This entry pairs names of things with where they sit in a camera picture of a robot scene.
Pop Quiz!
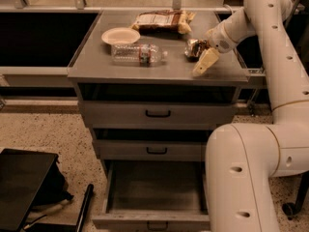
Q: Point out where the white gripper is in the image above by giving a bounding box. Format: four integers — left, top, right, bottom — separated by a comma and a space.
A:
192, 22, 238, 76

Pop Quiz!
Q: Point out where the orange can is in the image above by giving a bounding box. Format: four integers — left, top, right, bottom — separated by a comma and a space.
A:
184, 39, 210, 59

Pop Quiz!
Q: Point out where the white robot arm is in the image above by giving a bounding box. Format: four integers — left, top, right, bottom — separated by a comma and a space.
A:
206, 0, 309, 232

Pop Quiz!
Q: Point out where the grey drawer cabinet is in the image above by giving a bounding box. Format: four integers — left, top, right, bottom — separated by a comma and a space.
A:
67, 9, 251, 232

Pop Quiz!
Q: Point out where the top grey drawer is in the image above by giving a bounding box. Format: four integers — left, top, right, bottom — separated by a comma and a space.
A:
79, 101, 236, 130

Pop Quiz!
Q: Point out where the grey drawer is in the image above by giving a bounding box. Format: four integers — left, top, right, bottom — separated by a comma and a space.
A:
79, 101, 236, 130
93, 160, 211, 232
93, 140, 206, 161

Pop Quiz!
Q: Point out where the middle grey drawer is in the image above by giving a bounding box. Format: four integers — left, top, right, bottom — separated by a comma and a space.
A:
93, 140, 206, 161

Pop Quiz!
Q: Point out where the bottom grey drawer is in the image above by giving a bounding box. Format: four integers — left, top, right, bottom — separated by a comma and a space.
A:
93, 160, 211, 232

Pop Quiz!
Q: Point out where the brown snack bag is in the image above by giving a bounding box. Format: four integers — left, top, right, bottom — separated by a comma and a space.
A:
131, 10, 195, 34

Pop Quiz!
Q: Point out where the clear plastic water bottle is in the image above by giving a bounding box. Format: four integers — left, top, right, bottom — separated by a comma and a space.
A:
111, 43, 168, 67

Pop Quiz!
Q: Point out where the white paper plate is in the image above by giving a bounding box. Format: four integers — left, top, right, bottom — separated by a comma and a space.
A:
101, 27, 140, 45

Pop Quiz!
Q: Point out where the black tube on floor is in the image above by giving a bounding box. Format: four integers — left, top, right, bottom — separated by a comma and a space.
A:
75, 184, 94, 232

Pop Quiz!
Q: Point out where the white cable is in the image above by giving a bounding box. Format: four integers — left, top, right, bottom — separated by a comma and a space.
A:
223, 4, 235, 17

